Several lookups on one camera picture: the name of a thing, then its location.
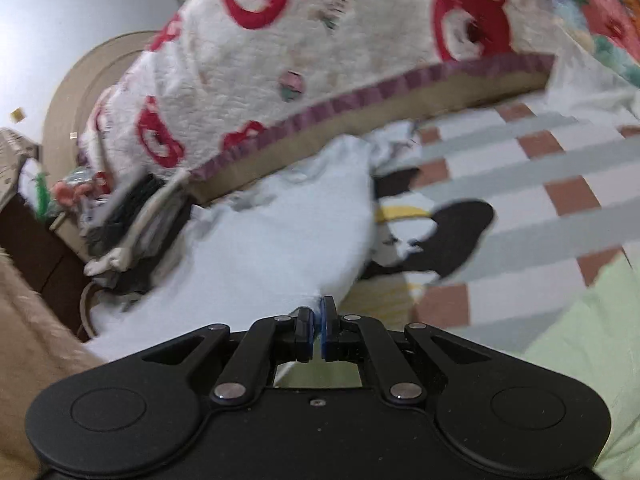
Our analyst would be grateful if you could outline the grey rabbit plush toy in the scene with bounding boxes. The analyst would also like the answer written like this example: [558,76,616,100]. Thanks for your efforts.
[51,166,114,212]

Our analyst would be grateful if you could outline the light grey t-shirt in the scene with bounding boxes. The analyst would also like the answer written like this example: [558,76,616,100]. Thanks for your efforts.
[86,120,419,362]

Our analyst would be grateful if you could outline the checkered floor rug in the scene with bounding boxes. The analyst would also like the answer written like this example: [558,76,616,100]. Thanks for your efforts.
[349,94,640,356]

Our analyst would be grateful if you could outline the wooden drawer chest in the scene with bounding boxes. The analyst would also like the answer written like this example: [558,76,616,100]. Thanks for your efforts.
[1,128,89,342]

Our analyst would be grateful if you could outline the beige bed headboard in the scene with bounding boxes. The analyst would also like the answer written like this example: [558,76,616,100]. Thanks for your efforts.
[41,30,156,184]

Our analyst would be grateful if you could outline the light green cloth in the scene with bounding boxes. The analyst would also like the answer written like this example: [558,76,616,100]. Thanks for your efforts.
[523,256,639,479]

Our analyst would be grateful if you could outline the green plastic bag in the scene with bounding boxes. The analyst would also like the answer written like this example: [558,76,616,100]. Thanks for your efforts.
[34,159,55,223]

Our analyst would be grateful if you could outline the white quilt with red bears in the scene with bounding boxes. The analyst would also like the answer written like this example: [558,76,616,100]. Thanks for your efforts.
[79,0,559,198]

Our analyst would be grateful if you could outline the dark teal folded garment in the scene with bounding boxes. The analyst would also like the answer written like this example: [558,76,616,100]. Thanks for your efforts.
[81,171,165,258]

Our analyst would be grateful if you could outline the white waffle folded garment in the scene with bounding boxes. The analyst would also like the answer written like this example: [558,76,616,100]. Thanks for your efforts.
[84,168,190,278]

